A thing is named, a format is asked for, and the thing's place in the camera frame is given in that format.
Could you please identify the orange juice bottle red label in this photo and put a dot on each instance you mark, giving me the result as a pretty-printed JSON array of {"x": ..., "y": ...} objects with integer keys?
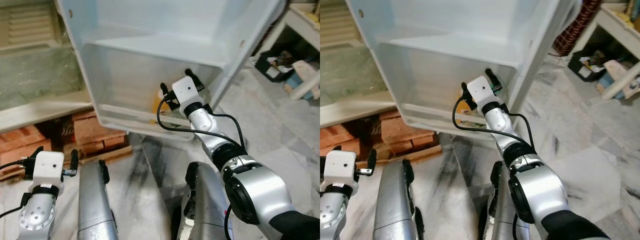
[
  {"x": 463, "y": 114},
  {"x": 156, "y": 107}
]

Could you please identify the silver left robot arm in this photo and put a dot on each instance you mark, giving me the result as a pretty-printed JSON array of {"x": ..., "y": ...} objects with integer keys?
[
  {"x": 332, "y": 215},
  {"x": 37, "y": 215}
]

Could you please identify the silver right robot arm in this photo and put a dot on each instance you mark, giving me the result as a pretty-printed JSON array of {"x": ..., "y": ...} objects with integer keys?
[
  {"x": 545, "y": 195},
  {"x": 260, "y": 195}
]

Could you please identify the white fridge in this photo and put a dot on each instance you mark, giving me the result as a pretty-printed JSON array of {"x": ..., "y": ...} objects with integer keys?
[
  {"x": 150, "y": 30},
  {"x": 450, "y": 30}
]

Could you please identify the red brick stack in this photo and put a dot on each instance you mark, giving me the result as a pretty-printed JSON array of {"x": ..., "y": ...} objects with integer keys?
[
  {"x": 25, "y": 140},
  {"x": 405, "y": 130},
  {"x": 337, "y": 137},
  {"x": 100, "y": 130}
]

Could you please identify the white concrete ledge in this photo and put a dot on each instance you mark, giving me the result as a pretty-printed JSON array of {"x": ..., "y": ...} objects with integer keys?
[
  {"x": 40, "y": 112},
  {"x": 350, "y": 110}
]

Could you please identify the silver left robot leg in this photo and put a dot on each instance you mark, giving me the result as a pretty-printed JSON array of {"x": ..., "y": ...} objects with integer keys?
[
  {"x": 95, "y": 200},
  {"x": 395, "y": 200}
]

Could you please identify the blue bucket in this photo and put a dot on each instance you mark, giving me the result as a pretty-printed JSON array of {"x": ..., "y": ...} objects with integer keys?
[
  {"x": 306, "y": 92},
  {"x": 607, "y": 80}
]

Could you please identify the pale wooden stool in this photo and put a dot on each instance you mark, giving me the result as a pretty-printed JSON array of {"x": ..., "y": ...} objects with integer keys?
[
  {"x": 620, "y": 80},
  {"x": 305, "y": 82}
]

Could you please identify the black plastic crate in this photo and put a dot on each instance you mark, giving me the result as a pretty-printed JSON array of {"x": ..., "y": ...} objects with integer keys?
[
  {"x": 587, "y": 67},
  {"x": 272, "y": 67}
]

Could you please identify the red patterned cloth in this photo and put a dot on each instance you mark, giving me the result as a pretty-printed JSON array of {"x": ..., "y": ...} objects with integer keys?
[{"x": 575, "y": 25}]

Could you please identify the white wooden table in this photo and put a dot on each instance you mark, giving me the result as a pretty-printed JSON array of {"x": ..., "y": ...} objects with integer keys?
[
  {"x": 615, "y": 25},
  {"x": 302, "y": 22}
]

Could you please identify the cream louvred cabinet door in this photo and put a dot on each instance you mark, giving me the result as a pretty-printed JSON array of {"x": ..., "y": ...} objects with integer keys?
[
  {"x": 30, "y": 25},
  {"x": 337, "y": 25}
]

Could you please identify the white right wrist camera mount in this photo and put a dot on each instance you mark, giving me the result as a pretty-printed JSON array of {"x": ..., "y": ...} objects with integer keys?
[
  {"x": 185, "y": 92},
  {"x": 481, "y": 92}
]

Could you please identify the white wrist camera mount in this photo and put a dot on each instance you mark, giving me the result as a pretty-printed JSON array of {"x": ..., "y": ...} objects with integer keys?
[
  {"x": 481, "y": 92},
  {"x": 185, "y": 92},
  {"x": 340, "y": 167},
  {"x": 47, "y": 167}
]

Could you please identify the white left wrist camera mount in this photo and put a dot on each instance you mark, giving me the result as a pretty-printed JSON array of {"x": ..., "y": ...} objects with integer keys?
[
  {"x": 340, "y": 167},
  {"x": 47, "y": 167}
]

